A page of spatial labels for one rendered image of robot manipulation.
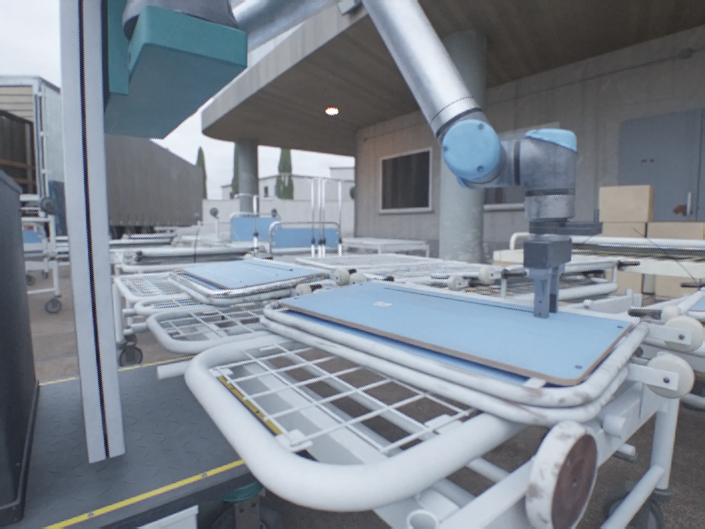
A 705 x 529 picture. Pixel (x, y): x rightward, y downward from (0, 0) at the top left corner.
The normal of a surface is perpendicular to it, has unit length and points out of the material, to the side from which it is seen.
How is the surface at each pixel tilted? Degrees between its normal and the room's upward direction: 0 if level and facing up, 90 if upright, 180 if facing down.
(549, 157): 93
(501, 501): 0
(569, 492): 90
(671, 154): 90
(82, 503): 0
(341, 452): 90
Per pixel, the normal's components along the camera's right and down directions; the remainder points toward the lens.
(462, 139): -0.43, 0.16
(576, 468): 0.59, 0.08
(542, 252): -0.73, 0.12
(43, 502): 0.00, -1.00
